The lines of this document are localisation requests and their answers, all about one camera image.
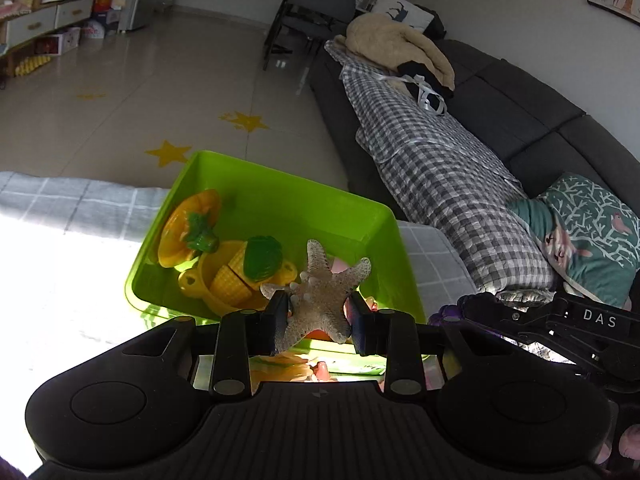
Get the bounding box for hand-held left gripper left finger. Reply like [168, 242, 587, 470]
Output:
[122, 292, 292, 402]

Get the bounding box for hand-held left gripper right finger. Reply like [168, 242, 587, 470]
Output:
[344, 292, 501, 402]

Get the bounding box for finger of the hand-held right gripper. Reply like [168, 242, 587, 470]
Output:
[520, 330, 616, 387]
[462, 297, 571, 334]

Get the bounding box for white starfish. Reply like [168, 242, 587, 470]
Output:
[260, 239, 373, 356]

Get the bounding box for yellow toy corn green leaf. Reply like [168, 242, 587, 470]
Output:
[210, 235, 297, 307]

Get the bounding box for purple toy grapes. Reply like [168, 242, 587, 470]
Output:
[427, 294, 506, 333]

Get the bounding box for yellow toy cup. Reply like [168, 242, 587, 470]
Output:
[177, 240, 273, 319]

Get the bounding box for green plastic bin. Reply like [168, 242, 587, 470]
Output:
[124, 150, 429, 376]

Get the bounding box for yellow toy bell pepper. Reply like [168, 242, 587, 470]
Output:
[157, 189, 224, 269]

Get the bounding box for teal patterned cushion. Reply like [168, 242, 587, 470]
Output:
[509, 172, 640, 311]

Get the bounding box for grey gingham blanket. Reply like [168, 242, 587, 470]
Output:
[325, 40, 557, 307]

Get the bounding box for dark grey sofa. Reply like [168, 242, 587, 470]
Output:
[307, 37, 640, 311]

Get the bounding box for yellow star floor sticker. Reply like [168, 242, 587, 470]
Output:
[219, 110, 271, 135]
[145, 140, 193, 168]

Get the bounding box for white ribbon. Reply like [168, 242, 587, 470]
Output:
[400, 75, 449, 117]

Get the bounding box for black garment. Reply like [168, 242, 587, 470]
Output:
[397, 60, 455, 102]

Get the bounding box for beige fleece blanket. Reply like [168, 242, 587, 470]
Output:
[345, 12, 457, 102]

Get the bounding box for white cushion with deer print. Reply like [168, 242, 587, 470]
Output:
[372, 0, 434, 32]

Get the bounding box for grey chair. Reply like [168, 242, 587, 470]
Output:
[262, 0, 359, 72]

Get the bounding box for white red cardboard box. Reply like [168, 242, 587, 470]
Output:
[35, 27, 82, 57]

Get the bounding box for row of yellow toys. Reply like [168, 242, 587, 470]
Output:
[14, 54, 53, 79]

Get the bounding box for white wooden cabinet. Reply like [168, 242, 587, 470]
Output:
[0, 0, 97, 63]

